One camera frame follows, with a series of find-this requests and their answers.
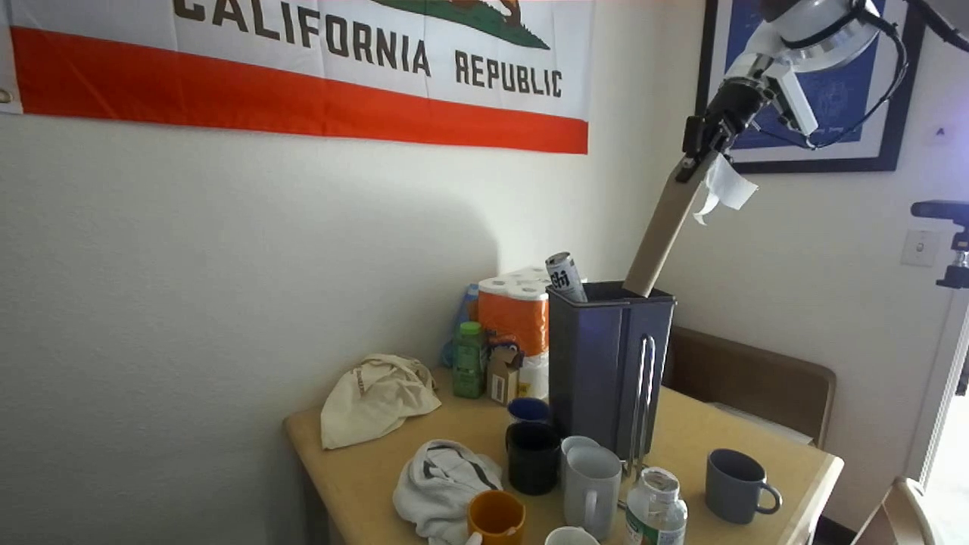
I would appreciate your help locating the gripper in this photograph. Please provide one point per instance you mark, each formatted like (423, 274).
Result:
(738, 102)

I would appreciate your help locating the cardboard paper towel core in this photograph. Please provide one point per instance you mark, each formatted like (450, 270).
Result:
(666, 227)

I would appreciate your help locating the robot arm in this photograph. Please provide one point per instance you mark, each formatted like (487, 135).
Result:
(814, 30)

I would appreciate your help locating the metal paper towel stand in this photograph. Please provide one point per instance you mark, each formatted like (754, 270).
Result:
(644, 401)

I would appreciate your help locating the white crumpled towel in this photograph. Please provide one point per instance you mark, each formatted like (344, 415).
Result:
(439, 484)

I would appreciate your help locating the framed blue picture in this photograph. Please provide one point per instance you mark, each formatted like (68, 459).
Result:
(840, 98)

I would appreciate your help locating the silver drink can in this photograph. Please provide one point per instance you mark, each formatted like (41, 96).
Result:
(565, 277)

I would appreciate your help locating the brown wooden chair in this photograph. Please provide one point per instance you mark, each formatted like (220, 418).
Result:
(757, 382)

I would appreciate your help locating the orange pack of paper rolls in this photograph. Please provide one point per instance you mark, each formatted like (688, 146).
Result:
(516, 310)

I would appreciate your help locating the dark grey trash bin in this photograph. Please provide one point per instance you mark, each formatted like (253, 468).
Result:
(598, 371)

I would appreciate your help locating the small cardboard box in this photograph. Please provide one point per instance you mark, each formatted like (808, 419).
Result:
(503, 378)

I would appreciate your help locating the dark blue mug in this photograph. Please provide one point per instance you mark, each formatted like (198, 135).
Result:
(528, 409)

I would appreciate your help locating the green plastic bottle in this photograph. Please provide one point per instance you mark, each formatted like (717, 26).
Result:
(468, 363)

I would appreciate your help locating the tall white mug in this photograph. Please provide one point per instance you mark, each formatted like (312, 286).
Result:
(571, 445)
(593, 492)

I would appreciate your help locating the grey blue mug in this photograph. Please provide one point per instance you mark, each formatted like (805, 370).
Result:
(734, 488)

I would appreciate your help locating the black mug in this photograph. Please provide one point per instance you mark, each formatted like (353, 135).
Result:
(532, 458)

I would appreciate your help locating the clear bottle with white cap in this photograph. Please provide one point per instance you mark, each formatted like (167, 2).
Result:
(655, 511)

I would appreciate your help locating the white and red flag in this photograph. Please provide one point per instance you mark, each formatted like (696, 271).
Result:
(303, 83)

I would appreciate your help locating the beige cloth bag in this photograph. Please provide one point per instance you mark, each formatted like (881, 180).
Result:
(375, 397)

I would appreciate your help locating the light wooden chair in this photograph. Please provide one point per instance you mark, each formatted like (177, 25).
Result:
(901, 515)

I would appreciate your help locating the orange mug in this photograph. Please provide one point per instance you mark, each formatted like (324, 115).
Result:
(496, 521)

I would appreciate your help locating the white wall switch plate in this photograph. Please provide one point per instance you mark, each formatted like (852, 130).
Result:
(920, 247)

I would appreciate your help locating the camera on mount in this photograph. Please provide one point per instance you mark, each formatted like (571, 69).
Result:
(946, 210)

